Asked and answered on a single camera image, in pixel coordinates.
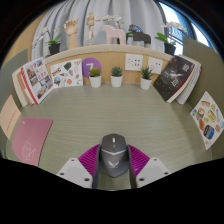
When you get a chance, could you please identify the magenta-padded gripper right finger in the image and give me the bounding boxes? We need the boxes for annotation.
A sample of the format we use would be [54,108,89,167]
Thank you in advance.
[127,144,172,189]

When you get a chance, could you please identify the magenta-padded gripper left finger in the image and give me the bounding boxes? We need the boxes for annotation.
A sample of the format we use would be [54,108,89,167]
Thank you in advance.
[56,143,101,189]

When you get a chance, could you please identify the dark grey computer mouse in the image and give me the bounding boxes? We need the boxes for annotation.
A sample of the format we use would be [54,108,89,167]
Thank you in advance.
[98,133,130,179]

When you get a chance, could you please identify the pink mouse pad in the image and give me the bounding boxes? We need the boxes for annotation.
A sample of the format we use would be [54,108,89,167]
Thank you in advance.
[11,116,54,167]

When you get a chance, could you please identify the small plant in white pot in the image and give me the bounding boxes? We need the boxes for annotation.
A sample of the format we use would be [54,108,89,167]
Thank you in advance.
[139,66,154,91]
[88,67,102,89]
[110,65,124,88]

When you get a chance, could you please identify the colourful food illustration card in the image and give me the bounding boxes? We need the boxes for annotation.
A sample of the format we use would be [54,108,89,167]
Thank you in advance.
[190,90,224,151]

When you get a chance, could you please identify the black-cover book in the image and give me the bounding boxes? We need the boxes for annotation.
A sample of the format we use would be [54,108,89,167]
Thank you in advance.
[152,55,196,103]

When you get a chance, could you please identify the white illustrated sticker card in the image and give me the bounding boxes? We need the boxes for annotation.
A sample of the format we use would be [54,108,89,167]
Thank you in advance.
[50,58,84,89]

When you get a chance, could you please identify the pale peach booklet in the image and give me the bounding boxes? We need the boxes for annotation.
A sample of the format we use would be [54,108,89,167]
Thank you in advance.
[0,94,22,140]

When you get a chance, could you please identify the red-spined book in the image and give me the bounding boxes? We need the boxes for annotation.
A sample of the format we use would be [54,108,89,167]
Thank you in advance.
[19,66,38,106]

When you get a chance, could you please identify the photo-cover magazine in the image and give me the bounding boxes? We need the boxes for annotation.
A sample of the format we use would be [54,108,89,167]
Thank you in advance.
[23,57,54,104]

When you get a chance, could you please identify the purple round number sign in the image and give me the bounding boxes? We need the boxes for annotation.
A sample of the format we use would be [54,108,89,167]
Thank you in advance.
[81,57,103,79]

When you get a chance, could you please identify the tan-cover book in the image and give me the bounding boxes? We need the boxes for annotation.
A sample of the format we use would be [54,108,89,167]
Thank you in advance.
[16,70,33,106]

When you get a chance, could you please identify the wooden desk shelf ledge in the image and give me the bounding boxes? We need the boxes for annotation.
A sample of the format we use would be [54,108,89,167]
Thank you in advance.
[43,43,174,84]

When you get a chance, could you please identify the grey-green desk divider panel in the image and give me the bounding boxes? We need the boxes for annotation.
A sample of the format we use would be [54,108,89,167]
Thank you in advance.
[0,48,29,101]
[182,36,224,161]

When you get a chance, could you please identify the white orchid in black pot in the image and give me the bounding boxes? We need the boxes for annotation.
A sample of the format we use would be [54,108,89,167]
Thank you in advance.
[154,20,188,56]
[102,13,134,39]
[32,25,63,56]

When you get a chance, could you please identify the black horse figure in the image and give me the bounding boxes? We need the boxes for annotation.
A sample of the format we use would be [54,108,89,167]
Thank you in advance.
[127,24,152,47]

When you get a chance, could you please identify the pink horse figure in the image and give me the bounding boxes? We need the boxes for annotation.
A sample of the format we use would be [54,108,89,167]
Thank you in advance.
[101,24,127,46]

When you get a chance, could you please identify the wooden hand model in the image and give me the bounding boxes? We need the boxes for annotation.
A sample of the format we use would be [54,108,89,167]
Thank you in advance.
[63,18,80,50]

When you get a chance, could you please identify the wooden artist mannequin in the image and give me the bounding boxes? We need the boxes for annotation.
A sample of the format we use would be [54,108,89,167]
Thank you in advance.
[84,11,102,46]

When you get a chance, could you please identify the grey curtain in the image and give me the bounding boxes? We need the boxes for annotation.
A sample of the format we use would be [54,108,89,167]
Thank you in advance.
[31,0,168,61]

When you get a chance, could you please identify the white wall socket plate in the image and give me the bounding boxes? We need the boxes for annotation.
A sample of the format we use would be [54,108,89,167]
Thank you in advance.
[147,56,164,75]
[124,53,144,72]

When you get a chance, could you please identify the window with dark frame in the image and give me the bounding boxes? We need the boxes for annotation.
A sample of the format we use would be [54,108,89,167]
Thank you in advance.
[158,1,213,56]

